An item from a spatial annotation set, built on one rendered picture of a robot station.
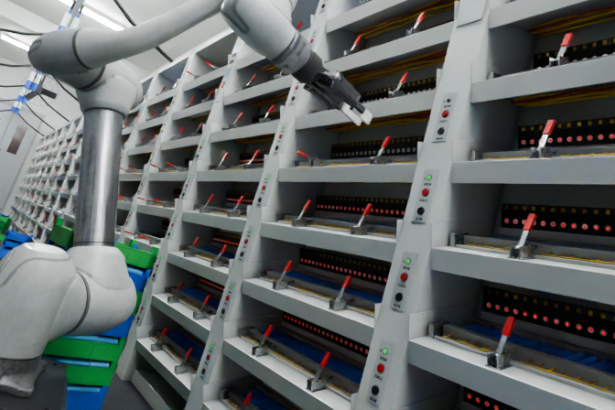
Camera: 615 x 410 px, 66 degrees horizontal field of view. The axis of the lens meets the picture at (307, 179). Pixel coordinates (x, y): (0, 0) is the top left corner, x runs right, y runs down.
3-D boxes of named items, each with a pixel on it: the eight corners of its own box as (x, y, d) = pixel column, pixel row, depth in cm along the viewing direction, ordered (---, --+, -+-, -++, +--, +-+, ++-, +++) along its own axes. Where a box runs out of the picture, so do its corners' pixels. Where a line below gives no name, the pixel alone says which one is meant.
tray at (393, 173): (416, 182, 109) (417, 141, 110) (277, 181, 159) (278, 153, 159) (470, 185, 121) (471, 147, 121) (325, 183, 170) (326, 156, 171)
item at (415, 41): (454, 38, 117) (455, -17, 117) (310, 80, 167) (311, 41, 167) (501, 54, 129) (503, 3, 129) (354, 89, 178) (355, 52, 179)
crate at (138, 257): (66, 248, 148) (76, 223, 150) (48, 239, 163) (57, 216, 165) (151, 270, 168) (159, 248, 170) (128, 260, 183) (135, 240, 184)
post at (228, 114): (121, 380, 197) (253, 15, 233) (115, 372, 205) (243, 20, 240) (166, 385, 208) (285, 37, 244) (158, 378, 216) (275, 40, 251)
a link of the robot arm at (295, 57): (284, 56, 102) (303, 73, 105) (302, 24, 105) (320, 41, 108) (263, 64, 110) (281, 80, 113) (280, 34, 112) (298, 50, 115)
